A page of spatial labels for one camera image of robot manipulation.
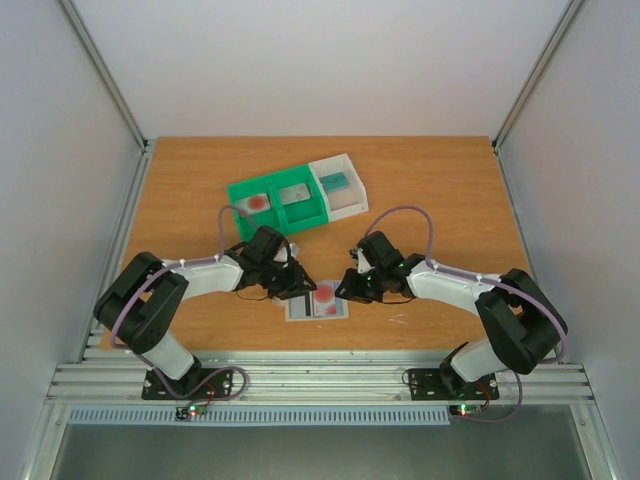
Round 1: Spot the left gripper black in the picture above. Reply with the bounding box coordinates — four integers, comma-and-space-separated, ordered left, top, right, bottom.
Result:
259, 260, 318, 301

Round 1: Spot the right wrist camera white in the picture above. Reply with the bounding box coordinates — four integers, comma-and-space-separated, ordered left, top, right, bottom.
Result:
349, 247, 373, 274

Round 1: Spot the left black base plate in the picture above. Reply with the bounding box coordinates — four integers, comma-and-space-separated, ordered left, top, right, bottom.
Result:
141, 368, 234, 401

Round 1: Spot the controller board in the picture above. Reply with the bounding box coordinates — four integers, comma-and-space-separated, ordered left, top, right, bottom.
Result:
175, 404, 208, 421
449, 403, 485, 417

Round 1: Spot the left controller board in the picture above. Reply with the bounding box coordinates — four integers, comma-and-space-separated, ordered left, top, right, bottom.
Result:
175, 404, 208, 421

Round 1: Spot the right controller board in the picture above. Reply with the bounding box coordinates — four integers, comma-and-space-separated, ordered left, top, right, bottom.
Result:
449, 403, 485, 417

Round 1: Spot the card with red circle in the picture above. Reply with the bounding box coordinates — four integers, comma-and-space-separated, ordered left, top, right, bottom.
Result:
235, 193, 271, 215

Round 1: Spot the grey slotted cable duct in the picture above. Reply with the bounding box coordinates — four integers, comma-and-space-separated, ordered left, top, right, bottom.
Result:
68, 405, 450, 427

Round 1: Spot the card with red circles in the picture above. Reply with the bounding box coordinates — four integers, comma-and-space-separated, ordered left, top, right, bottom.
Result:
312, 281, 347, 318

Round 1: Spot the aluminium rail frame front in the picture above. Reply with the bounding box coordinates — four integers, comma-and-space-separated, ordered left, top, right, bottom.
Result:
45, 348, 595, 406

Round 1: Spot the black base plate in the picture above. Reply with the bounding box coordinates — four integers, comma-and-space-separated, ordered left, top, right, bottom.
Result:
401, 368, 500, 402
141, 368, 234, 401

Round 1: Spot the white card magnetic stripe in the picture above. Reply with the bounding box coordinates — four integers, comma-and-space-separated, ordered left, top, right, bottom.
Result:
286, 296, 313, 321

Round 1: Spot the white bin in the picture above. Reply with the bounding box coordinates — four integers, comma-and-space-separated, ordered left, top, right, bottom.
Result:
308, 153, 369, 222

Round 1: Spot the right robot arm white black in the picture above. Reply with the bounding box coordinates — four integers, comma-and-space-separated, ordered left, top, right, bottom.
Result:
335, 231, 568, 399

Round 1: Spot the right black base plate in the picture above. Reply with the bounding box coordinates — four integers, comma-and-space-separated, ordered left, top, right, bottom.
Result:
401, 368, 500, 402

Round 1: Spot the grey card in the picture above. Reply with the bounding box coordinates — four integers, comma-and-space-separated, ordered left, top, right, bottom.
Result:
278, 183, 311, 205

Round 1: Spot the beige card holder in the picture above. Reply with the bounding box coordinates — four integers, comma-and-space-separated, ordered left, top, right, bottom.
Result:
273, 280, 349, 322

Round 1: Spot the green bin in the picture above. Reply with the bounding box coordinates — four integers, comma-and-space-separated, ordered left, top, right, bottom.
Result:
267, 165, 328, 234
227, 176, 284, 240

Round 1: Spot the left green bin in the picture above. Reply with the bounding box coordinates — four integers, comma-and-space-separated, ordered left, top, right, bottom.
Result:
227, 176, 284, 240

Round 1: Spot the left aluminium corner post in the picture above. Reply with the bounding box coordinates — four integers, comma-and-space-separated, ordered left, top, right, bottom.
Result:
54, 0, 150, 153

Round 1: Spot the teal card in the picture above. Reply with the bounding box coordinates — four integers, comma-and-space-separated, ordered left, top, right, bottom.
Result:
319, 172, 349, 194

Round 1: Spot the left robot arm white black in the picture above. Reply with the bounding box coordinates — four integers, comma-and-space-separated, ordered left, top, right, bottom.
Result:
93, 226, 317, 398

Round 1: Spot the aluminium corner post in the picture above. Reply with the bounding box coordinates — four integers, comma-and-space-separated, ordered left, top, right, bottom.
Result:
54, 0, 150, 153
491, 0, 587, 151

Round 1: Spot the right aluminium corner post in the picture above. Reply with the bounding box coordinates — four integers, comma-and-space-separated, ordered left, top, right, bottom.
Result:
491, 0, 587, 151

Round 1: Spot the middle green bin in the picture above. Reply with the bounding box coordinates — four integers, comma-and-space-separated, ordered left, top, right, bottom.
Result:
267, 165, 328, 234

